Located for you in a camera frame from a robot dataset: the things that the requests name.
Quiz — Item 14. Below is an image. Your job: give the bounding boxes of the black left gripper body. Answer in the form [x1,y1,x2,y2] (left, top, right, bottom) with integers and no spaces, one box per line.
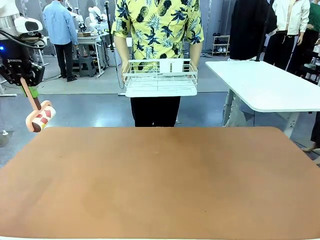
[0,39,34,76]

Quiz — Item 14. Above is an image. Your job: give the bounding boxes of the wooden toy sushi utensil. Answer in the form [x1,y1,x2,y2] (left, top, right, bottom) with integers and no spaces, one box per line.
[19,76,57,134]

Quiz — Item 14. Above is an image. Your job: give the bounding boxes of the white wire dish rack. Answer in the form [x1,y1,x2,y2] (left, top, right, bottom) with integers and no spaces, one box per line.
[121,58,199,98]

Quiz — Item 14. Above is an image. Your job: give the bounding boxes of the person's right forearm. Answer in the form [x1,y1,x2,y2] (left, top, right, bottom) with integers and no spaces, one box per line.
[114,34,134,66]

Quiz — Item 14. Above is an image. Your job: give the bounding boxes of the person's left forearm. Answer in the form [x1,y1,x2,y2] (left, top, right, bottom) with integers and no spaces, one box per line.
[188,39,204,65]

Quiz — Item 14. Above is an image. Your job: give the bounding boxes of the person's right hand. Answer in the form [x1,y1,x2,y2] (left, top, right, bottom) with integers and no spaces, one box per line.
[120,60,132,85]

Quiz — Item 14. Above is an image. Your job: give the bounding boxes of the person's left hand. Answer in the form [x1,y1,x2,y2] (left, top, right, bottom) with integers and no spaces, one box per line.
[189,58,201,74]

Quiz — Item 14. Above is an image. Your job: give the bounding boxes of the black step stool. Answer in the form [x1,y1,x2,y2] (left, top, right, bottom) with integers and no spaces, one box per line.
[78,56,98,78]

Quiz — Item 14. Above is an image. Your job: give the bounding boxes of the man in blue shirt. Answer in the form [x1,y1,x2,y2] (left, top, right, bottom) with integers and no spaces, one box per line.
[42,0,79,83]

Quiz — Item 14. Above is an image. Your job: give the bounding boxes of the grey background workbench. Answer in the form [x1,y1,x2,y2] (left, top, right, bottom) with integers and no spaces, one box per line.
[74,33,111,76]

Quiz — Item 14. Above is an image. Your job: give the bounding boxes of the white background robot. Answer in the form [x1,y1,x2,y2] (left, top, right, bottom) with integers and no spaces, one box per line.
[85,6,109,36]

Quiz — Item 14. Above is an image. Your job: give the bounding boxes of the black tripod stand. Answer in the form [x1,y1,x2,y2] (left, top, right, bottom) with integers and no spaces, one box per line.
[104,0,119,68]

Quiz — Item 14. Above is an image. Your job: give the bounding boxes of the black trousers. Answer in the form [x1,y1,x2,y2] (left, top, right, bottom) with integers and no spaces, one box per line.
[130,95,182,128]

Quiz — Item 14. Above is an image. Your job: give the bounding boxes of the yellow pineapple print shirt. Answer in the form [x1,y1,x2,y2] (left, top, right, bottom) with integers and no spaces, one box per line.
[110,0,205,71]

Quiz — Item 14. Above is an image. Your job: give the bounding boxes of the white utensil cup holder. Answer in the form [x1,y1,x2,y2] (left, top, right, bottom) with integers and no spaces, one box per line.
[159,58,185,75]

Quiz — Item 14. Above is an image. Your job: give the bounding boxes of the shoe rack with shoes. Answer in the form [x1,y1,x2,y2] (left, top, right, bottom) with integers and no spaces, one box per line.
[211,34,231,57]

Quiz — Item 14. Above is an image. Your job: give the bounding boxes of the black hanging garment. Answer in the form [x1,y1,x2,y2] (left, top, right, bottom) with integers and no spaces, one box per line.
[228,0,278,61]

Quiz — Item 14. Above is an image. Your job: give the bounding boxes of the white side table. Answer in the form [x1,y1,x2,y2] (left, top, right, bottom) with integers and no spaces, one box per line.
[204,60,320,140]

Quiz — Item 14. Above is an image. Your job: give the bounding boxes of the black stand pole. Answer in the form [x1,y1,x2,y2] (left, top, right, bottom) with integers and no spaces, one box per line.
[255,0,274,63]

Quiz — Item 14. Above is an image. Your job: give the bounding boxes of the person in white jacket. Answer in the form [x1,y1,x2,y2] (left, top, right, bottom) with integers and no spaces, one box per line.
[263,0,311,71]

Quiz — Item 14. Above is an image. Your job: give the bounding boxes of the cluttered storage shelf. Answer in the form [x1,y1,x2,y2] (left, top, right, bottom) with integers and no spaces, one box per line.
[302,44,320,85]

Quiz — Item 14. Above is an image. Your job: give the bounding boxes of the person in green top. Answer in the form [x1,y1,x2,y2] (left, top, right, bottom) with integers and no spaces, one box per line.
[294,0,320,76]

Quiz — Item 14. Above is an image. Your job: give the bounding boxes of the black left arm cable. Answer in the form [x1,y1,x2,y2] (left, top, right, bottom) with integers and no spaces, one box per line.
[0,29,48,50]

